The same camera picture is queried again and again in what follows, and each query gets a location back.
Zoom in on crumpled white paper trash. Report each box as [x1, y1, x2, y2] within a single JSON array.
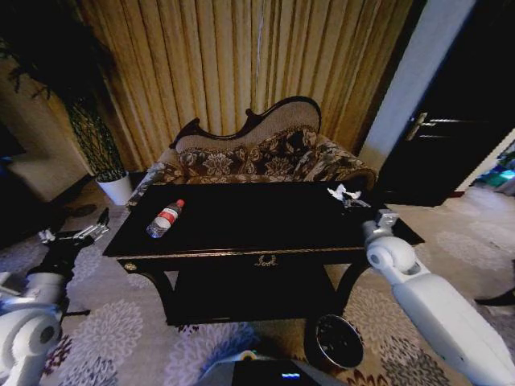
[[326, 183, 361, 201]]

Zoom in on black round trash bin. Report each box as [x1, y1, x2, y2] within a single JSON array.
[[314, 314, 365, 370]]

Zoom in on white plant pot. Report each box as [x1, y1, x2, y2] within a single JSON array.
[[95, 170, 134, 207]]

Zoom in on clear plastic water bottle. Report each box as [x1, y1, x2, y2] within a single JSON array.
[[145, 199, 186, 239]]

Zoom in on floral upholstered sofa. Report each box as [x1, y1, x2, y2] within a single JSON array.
[[127, 96, 379, 207]]

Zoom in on black wooden coffee table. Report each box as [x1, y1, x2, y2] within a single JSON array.
[[102, 181, 426, 327]]

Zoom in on grey floral patterned rug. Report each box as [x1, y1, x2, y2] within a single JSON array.
[[0, 188, 515, 386]]

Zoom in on dark wooden door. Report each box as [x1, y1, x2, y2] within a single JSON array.
[[373, 0, 515, 208]]

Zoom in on dark green potted plant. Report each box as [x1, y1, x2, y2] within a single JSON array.
[[0, 0, 126, 181]]

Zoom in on golden pleated curtain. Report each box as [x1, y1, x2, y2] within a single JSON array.
[[76, 0, 427, 172]]

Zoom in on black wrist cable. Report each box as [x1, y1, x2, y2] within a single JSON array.
[[60, 277, 92, 318]]

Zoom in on metal door handle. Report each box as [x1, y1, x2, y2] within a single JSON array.
[[405, 112, 437, 142]]

